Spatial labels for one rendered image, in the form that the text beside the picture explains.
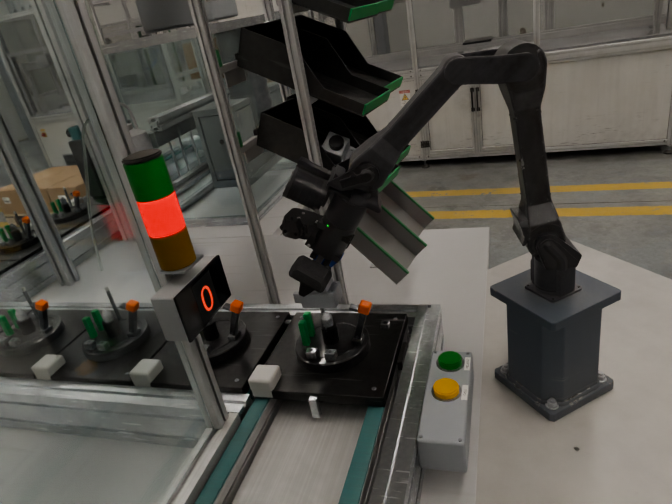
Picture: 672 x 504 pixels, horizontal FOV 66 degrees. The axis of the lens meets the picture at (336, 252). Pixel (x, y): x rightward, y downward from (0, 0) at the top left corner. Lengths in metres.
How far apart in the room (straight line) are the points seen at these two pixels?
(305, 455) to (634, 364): 0.62
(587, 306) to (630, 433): 0.22
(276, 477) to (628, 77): 4.34
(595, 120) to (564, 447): 4.08
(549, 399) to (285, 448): 0.45
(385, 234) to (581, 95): 3.74
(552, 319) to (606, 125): 4.08
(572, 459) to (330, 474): 0.37
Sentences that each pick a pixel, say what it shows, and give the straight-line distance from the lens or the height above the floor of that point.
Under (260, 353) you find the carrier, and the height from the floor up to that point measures 0.97.
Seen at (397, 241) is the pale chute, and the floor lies 1.03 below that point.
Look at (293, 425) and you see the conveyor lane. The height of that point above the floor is 0.92.
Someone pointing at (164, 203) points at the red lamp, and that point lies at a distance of 0.69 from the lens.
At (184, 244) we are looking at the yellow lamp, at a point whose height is 1.29.
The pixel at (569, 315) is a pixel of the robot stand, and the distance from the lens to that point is 0.86.
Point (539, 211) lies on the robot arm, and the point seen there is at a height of 1.21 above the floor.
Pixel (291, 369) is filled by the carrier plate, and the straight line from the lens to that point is 0.95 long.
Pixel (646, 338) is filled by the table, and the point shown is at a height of 0.86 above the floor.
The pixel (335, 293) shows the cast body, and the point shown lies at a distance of 0.88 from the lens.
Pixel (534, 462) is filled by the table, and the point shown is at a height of 0.86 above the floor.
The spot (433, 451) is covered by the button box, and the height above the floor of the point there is 0.94.
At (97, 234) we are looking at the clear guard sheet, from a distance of 0.67.
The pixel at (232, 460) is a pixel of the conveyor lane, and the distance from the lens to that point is 0.86.
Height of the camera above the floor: 1.54
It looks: 26 degrees down
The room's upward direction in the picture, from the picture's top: 11 degrees counter-clockwise
